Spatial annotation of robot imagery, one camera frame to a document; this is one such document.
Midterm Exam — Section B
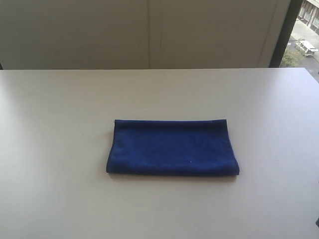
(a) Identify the blue towel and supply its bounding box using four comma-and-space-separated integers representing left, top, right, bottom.
106, 119, 240, 177

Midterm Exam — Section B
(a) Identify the dark window frame post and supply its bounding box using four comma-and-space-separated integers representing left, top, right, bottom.
269, 0, 303, 68

